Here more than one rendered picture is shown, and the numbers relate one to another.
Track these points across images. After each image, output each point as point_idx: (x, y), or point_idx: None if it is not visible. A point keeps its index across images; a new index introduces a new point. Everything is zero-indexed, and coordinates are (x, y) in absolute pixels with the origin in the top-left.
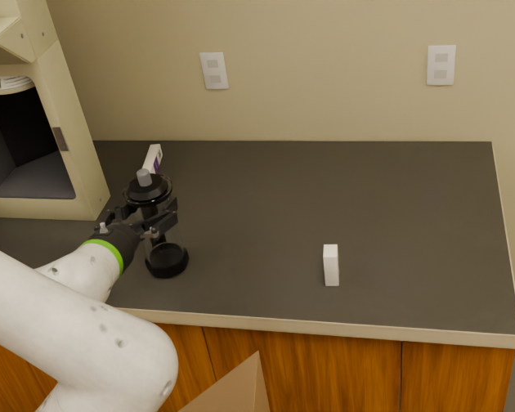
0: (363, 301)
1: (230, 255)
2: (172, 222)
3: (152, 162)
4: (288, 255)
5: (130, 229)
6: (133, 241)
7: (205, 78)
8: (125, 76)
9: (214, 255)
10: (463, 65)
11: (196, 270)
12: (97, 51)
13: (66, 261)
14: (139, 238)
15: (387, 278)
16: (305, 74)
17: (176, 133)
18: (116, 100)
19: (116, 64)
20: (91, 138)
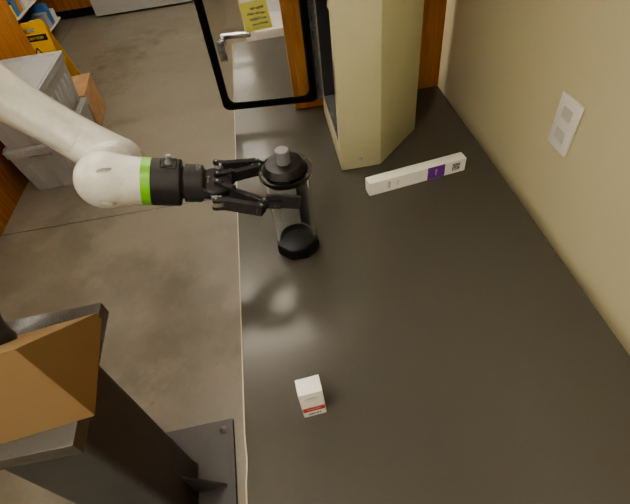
0: (284, 455)
1: (326, 289)
2: (250, 211)
3: (431, 166)
4: (342, 345)
5: (198, 181)
6: (191, 192)
7: (552, 126)
8: (504, 69)
9: (322, 276)
10: None
11: (296, 270)
12: (500, 24)
13: (92, 154)
14: (205, 195)
15: (332, 478)
16: None
17: (507, 163)
18: (489, 91)
19: (505, 50)
20: (464, 113)
